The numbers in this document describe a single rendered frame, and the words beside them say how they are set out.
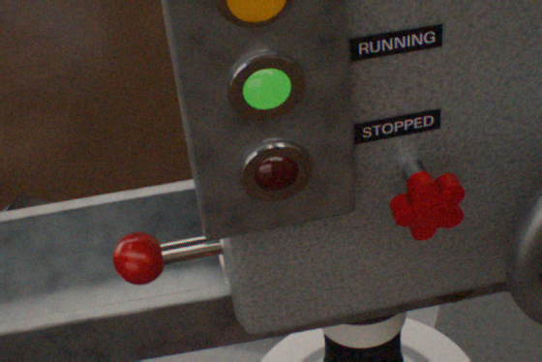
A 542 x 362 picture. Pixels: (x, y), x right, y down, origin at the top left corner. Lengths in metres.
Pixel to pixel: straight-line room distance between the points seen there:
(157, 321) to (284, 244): 0.14
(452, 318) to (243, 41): 0.61
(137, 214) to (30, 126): 2.03
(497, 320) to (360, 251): 0.46
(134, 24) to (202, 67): 2.64
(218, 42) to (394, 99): 0.11
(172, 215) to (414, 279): 0.22
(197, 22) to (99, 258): 0.34
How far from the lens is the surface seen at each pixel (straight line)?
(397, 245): 0.56
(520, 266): 0.52
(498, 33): 0.49
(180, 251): 0.58
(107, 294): 0.71
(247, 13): 0.42
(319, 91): 0.46
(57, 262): 0.74
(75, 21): 3.16
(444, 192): 0.49
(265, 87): 0.44
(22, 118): 2.77
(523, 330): 0.99
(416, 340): 0.90
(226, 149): 0.47
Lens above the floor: 1.56
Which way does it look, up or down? 41 degrees down
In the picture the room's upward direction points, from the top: 7 degrees counter-clockwise
